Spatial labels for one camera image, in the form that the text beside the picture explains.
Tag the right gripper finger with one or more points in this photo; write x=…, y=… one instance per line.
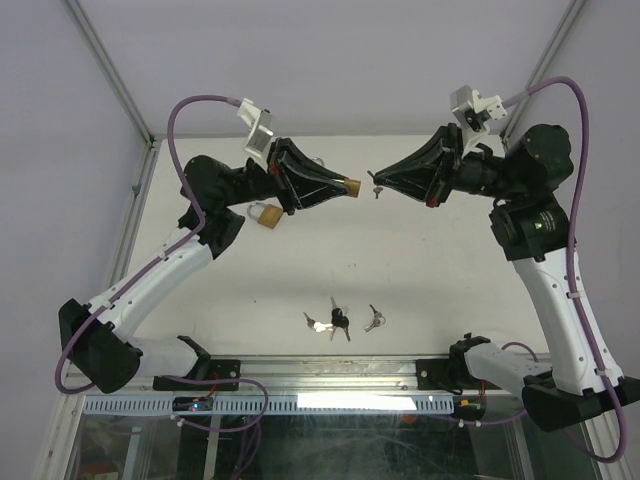
x=424, y=158
x=420, y=184

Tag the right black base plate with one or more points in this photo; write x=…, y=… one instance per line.
x=444, y=374

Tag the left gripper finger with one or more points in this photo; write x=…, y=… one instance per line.
x=292, y=158
x=310, y=186

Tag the white slotted cable duct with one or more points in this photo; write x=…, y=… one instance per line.
x=253, y=405

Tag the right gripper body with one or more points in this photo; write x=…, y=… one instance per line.
x=452, y=163

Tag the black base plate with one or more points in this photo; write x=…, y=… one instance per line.
x=218, y=374
x=444, y=374

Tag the right silver key set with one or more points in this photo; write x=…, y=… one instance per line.
x=377, y=320

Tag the small silver key pair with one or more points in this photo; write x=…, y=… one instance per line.
x=376, y=189

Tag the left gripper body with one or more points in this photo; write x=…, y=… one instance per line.
x=278, y=165

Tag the black headed key set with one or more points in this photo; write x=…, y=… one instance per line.
x=339, y=321

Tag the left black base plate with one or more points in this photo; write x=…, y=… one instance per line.
x=218, y=374

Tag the small brass padlock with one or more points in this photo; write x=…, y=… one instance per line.
x=353, y=187

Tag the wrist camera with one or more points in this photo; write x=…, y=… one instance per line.
x=260, y=134
x=473, y=113

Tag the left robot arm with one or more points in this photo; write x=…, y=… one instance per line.
x=98, y=337

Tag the silver key set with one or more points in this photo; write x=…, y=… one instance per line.
x=317, y=326
x=377, y=320

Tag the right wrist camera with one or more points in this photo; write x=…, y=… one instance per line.
x=473, y=113

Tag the medium brass padlock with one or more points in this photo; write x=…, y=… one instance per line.
x=264, y=214

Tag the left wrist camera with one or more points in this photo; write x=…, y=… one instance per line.
x=260, y=134

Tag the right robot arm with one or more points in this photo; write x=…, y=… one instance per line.
x=581, y=380

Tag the aluminium mounting rail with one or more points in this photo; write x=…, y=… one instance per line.
x=330, y=372

